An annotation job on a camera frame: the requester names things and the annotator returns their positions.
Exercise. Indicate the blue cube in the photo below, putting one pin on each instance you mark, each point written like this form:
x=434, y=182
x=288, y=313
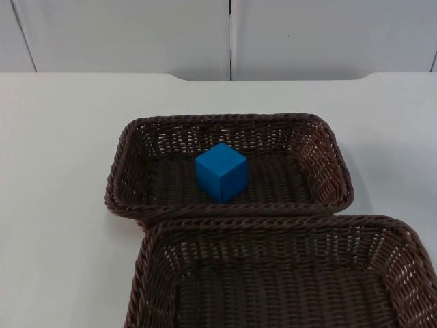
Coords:
x=220, y=174

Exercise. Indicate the dark brown wicker basket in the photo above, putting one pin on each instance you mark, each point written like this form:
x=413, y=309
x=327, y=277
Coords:
x=273, y=290
x=280, y=184

